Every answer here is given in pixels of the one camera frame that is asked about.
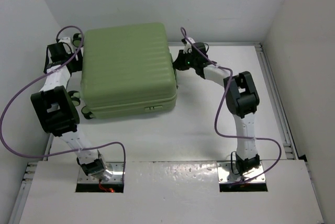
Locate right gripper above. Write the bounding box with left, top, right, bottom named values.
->
left=174, top=50, right=198, bottom=72

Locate light green suitcase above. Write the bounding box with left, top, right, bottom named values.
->
left=80, top=22, right=177, bottom=119

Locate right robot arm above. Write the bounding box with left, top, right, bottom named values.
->
left=173, top=38, right=260, bottom=175

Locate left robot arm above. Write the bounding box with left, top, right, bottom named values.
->
left=30, top=41, right=109, bottom=182

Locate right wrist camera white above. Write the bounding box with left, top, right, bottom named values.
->
left=181, top=37, right=195, bottom=54

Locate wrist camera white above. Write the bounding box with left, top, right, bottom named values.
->
left=57, top=37, right=74, bottom=54
left=181, top=37, right=195, bottom=54

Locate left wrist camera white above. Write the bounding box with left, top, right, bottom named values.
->
left=57, top=37, right=74, bottom=54

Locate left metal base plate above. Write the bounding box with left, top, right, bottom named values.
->
left=77, top=162, right=124, bottom=185

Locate metal base plate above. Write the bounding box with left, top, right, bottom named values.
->
left=77, top=162, right=124, bottom=185
left=217, top=161, right=266, bottom=185

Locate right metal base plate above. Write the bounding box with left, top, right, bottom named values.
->
left=217, top=161, right=266, bottom=185

